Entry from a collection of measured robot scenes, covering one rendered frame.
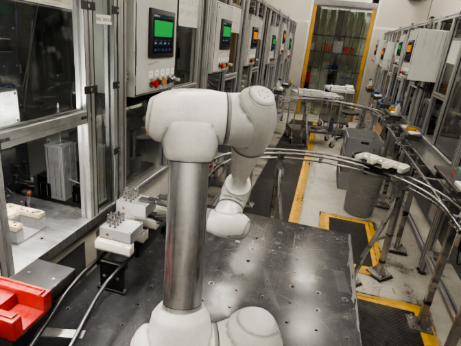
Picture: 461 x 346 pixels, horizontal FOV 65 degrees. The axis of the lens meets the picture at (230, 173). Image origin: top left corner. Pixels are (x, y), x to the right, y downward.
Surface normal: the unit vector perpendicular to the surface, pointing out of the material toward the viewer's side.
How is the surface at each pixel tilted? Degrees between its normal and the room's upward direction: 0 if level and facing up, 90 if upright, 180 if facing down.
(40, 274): 0
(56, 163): 90
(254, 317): 6
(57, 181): 90
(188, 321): 37
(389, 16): 90
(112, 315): 0
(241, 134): 114
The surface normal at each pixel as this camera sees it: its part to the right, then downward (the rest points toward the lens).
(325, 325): 0.10, -0.93
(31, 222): -0.26, 0.31
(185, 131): 0.02, 0.18
